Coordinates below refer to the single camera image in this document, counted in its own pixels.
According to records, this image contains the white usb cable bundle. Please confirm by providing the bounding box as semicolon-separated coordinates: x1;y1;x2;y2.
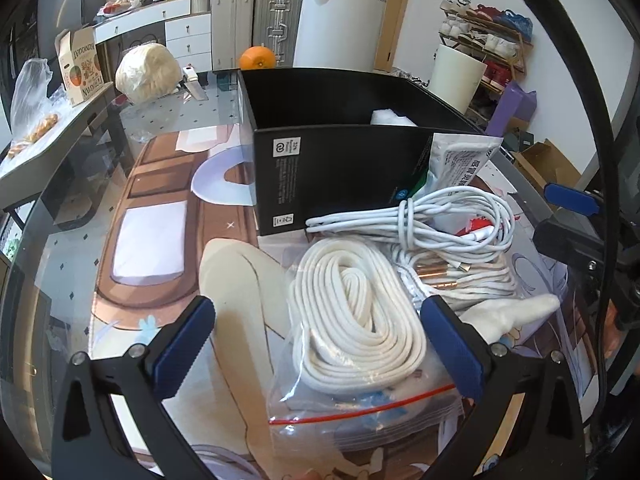
304;185;516;254

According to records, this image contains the bagged thick white rope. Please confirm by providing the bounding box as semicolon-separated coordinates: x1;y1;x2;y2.
266;235;464;456

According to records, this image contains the white foam piece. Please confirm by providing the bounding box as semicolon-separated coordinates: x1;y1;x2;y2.
371;108;416;127

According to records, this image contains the brown cardboard box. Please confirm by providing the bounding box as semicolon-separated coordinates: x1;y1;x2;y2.
512;139;582;196

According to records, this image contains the purple paper bag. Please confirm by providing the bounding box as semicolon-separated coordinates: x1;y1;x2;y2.
485;80;537;136

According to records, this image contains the white medicine sachet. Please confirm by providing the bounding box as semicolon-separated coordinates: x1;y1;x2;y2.
423;133;502;193

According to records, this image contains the white cylindrical cup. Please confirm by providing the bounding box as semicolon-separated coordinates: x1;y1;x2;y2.
427;44;487;114

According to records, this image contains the wooden shoe rack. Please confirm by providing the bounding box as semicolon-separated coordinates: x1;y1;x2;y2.
438;0;533;127

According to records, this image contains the black cardboard box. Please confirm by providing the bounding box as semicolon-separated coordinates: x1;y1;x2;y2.
239;67;478;235

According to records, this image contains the grey side table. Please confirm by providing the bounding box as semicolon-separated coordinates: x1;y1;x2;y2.
1;82;115;214

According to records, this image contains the brown wooden door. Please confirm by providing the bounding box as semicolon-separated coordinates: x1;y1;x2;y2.
374;0;408;72

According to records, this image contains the white tall trash bin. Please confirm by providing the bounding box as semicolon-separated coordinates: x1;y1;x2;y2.
293;0;387;72

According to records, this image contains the clear plastic snack bag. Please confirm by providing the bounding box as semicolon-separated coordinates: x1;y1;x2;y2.
8;58;70;158

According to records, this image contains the orange fruit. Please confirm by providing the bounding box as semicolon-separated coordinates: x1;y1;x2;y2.
239;46;278;70

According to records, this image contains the silver suitcase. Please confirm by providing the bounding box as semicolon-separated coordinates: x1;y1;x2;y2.
253;0;303;67

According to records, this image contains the orange fruit cardboard box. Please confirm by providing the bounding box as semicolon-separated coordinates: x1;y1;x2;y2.
54;27;104;106

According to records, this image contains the cream yarn ball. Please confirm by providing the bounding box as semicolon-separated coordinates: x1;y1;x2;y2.
115;42;183;104

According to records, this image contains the white suitcase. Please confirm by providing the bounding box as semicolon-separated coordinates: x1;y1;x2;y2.
210;0;255;72

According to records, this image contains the white drawer desk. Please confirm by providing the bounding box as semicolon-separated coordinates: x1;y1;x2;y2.
93;0;213;78

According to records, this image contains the grey refrigerator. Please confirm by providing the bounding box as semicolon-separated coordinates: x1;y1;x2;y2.
37;0;109;47

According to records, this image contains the white handled knife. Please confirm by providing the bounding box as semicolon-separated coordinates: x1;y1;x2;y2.
182;65;208;101

